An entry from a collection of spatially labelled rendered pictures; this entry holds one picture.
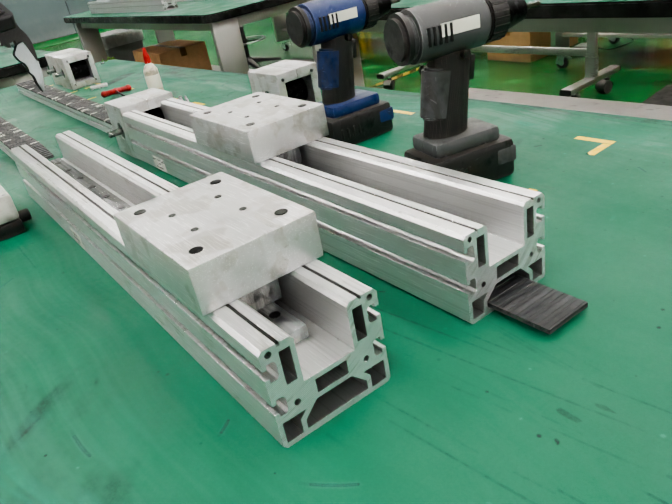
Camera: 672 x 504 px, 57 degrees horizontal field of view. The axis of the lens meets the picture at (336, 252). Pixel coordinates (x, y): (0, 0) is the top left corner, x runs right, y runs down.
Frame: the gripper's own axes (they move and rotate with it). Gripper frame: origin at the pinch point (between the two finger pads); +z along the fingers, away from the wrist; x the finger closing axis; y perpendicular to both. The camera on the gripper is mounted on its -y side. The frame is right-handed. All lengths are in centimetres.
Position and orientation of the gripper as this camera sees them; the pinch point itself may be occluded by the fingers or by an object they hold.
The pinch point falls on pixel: (19, 93)
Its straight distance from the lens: 132.6
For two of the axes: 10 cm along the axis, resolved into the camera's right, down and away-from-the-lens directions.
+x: -7.1, 4.5, -5.4
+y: -6.7, -2.1, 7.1
